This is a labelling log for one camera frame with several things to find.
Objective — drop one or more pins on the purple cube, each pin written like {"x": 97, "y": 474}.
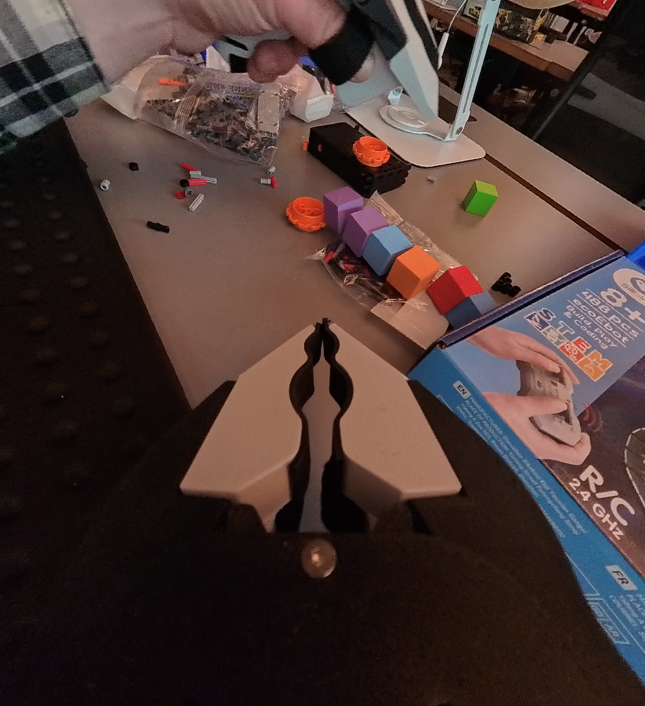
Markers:
{"x": 342, "y": 207}
{"x": 364, "y": 229}

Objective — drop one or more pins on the black perforated panel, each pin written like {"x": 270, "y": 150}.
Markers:
{"x": 52, "y": 276}

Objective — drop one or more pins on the person's left forearm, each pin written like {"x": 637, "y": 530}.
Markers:
{"x": 19, "y": 71}

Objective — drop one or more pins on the cluster of red grey pins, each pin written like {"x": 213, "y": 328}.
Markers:
{"x": 198, "y": 179}

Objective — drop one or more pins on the red cube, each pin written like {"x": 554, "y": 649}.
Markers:
{"x": 455, "y": 287}

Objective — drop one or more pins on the green cube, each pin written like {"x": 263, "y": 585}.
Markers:
{"x": 479, "y": 197}

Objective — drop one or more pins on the small black connector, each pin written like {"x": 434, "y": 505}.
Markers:
{"x": 505, "y": 283}

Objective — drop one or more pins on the white book stand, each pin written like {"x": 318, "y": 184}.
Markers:
{"x": 438, "y": 149}

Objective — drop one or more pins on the person's left hand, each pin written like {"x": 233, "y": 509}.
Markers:
{"x": 190, "y": 22}

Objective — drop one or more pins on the orange cube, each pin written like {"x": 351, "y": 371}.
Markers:
{"x": 413, "y": 270}

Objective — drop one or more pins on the blue cube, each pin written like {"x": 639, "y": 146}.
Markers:
{"x": 388, "y": 248}
{"x": 474, "y": 311}

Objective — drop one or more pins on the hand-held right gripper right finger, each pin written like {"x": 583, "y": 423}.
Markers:
{"x": 394, "y": 441}

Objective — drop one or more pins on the blue printed toy box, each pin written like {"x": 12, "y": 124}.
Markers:
{"x": 576, "y": 386}

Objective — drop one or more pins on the clear bag of dark parts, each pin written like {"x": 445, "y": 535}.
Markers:
{"x": 344, "y": 270}

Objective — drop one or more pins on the black perforated block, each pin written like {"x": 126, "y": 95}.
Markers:
{"x": 333, "y": 160}

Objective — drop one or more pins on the white paper packet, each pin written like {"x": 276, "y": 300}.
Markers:
{"x": 311, "y": 102}

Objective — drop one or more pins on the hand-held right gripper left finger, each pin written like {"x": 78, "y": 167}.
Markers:
{"x": 245, "y": 435}

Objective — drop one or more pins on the clear bag of grey parts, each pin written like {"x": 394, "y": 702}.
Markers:
{"x": 217, "y": 121}

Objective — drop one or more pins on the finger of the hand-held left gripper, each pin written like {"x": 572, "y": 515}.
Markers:
{"x": 366, "y": 82}

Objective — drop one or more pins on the orange gear wheel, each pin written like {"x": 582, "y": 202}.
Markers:
{"x": 370, "y": 150}
{"x": 306, "y": 214}

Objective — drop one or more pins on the black long pin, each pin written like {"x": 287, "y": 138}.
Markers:
{"x": 157, "y": 226}

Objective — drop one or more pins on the black office chair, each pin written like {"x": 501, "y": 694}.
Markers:
{"x": 620, "y": 82}

